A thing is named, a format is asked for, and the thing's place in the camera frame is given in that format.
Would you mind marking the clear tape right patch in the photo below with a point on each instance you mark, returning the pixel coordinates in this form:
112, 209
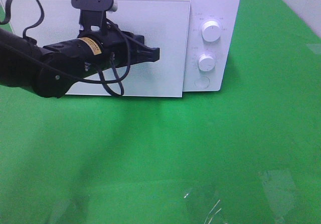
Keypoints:
280, 190

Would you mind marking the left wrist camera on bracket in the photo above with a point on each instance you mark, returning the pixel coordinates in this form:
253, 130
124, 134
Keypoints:
93, 15

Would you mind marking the upper white power knob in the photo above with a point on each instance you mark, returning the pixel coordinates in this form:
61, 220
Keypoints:
211, 30

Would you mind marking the clear tape patch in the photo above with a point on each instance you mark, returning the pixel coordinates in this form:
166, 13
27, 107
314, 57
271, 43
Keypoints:
203, 204
280, 190
315, 48

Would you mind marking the clear tape front patch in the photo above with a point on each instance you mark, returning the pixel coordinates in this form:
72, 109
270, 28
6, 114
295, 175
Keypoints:
203, 204

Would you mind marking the white microwave oven body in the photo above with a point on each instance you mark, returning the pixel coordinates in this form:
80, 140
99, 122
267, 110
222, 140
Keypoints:
215, 8

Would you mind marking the white microwave door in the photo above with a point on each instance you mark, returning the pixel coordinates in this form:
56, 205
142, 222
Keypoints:
95, 47

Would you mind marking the lower white timer knob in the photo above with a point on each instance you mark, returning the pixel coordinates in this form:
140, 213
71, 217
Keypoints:
206, 62

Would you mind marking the clear tape far patch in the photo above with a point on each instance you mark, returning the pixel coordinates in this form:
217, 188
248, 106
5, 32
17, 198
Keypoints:
315, 48

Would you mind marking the round door release button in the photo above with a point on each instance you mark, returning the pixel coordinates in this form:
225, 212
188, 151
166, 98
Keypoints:
202, 82

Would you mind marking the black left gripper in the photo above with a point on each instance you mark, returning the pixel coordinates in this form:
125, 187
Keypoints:
78, 57

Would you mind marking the green table cloth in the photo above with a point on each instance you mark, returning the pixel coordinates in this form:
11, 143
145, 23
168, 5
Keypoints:
130, 160

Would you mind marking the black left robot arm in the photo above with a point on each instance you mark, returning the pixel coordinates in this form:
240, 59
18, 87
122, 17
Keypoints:
51, 70

